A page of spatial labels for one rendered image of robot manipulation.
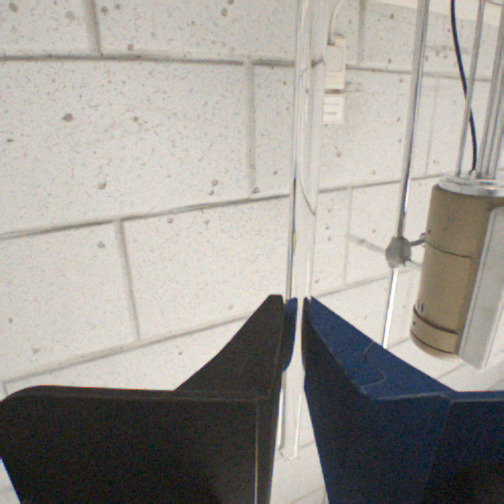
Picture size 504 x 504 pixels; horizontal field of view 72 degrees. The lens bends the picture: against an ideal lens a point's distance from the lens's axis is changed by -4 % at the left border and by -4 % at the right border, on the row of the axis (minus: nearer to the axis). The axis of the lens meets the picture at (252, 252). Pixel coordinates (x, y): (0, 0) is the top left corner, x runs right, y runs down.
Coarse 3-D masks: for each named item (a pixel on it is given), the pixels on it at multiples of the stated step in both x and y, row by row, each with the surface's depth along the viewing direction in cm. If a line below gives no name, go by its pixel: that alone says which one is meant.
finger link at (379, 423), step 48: (336, 336) 8; (336, 384) 7; (384, 384) 6; (432, 384) 6; (336, 432) 7; (384, 432) 5; (432, 432) 4; (480, 432) 4; (336, 480) 7; (384, 480) 5; (432, 480) 4
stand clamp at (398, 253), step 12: (348, 240) 65; (360, 240) 63; (396, 240) 55; (408, 240) 55; (420, 240) 57; (384, 252) 58; (396, 252) 55; (408, 252) 55; (396, 264) 55; (408, 264) 54; (420, 264) 52
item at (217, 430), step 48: (240, 336) 8; (192, 384) 6; (240, 384) 6; (0, 432) 4; (48, 432) 4; (96, 432) 4; (144, 432) 4; (192, 432) 4; (240, 432) 4; (48, 480) 4; (96, 480) 4; (144, 480) 4; (192, 480) 4; (240, 480) 4
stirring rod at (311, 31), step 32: (320, 0) 6; (320, 32) 6; (320, 64) 6; (320, 96) 7; (320, 128) 7; (288, 224) 8; (288, 256) 8; (288, 288) 8; (288, 320) 9; (288, 352) 9; (288, 384) 9; (288, 416) 10; (288, 448) 10
